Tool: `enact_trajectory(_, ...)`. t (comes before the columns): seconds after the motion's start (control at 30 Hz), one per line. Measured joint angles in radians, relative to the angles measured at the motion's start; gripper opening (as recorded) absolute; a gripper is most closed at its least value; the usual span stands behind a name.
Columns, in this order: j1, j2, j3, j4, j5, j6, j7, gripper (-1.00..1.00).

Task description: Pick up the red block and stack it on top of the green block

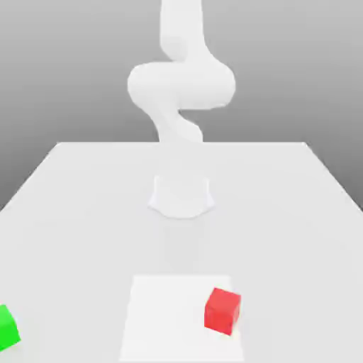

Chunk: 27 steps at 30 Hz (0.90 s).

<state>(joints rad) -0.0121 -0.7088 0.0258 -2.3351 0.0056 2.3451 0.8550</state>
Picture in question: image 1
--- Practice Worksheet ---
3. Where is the small green cube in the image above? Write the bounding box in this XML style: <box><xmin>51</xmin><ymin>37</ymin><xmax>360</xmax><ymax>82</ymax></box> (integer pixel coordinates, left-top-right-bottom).
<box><xmin>0</xmin><ymin>303</ymin><xmax>22</xmax><ymax>353</ymax></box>

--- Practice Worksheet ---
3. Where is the small red cube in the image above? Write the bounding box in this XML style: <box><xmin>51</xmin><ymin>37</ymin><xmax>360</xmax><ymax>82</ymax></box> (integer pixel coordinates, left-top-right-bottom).
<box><xmin>203</xmin><ymin>286</ymin><xmax>242</xmax><ymax>337</ymax></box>

